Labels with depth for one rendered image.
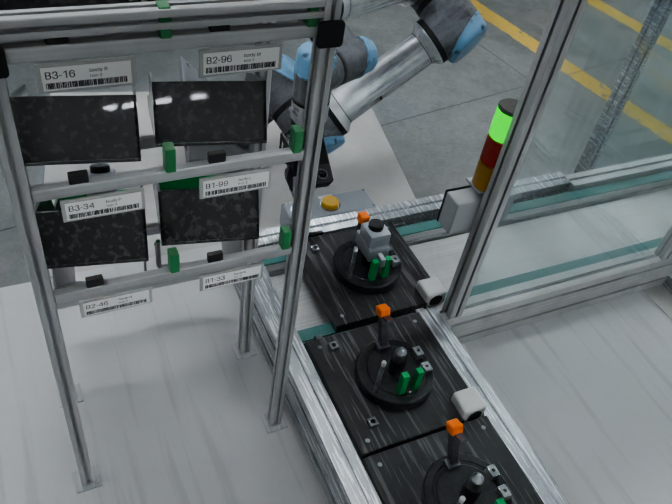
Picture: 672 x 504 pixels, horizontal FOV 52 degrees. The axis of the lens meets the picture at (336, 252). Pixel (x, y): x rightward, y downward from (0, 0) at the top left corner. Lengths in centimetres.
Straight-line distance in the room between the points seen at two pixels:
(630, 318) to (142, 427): 108
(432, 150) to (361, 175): 172
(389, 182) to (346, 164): 13
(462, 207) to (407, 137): 239
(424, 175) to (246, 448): 228
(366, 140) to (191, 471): 108
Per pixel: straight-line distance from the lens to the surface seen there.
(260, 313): 133
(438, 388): 125
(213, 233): 94
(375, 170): 185
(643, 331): 170
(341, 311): 132
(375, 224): 132
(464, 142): 365
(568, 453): 141
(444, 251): 158
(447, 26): 167
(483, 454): 121
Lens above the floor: 196
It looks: 44 degrees down
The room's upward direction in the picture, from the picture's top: 11 degrees clockwise
